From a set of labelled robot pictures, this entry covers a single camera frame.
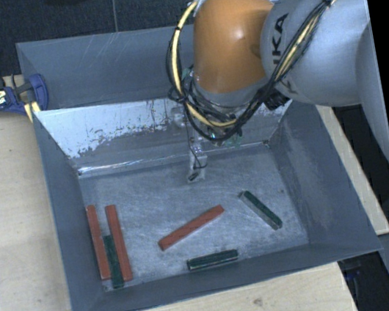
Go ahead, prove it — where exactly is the grey metal bin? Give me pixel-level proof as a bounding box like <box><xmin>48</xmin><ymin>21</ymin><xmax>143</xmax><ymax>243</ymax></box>
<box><xmin>15</xmin><ymin>0</ymin><xmax>388</xmax><ymax>311</ymax></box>

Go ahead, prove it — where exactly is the black cylinder on white bracket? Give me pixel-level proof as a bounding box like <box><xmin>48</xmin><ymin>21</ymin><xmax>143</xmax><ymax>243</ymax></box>
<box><xmin>261</xmin><ymin>87</ymin><xmax>293</xmax><ymax>112</ymax></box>

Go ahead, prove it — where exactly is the dark green flat block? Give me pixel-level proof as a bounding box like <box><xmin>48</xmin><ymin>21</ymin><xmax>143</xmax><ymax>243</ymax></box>
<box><xmin>185</xmin><ymin>248</ymin><xmax>241</xmax><ymax>273</ymax></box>
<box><xmin>101</xmin><ymin>233</ymin><xmax>126</xmax><ymax>290</ymax></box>
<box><xmin>237</xmin><ymin>184</ymin><xmax>285</xmax><ymax>237</ymax></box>

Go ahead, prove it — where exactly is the red-brown flat block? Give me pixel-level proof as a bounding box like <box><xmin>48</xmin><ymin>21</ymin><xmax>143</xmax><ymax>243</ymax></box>
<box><xmin>103</xmin><ymin>202</ymin><xmax>134</xmax><ymax>284</ymax></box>
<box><xmin>84</xmin><ymin>203</ymin><xmax>112</xmax><ymax>282</ymax></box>
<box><xmin>153</xmin><ymin>203</ymin><xmax>231</xmax><ymax>253</ymax></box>

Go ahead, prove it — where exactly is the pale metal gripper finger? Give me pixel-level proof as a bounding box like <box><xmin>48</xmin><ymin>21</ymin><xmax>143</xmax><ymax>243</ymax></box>
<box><xmin>170</xmin><ymin>104</ymin><xmax>190</xmax><ymax>130</ymax></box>
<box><xmin>181</xmin><ymin>142</ymin><xmax>211</xmax><ymax>185</ymax></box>

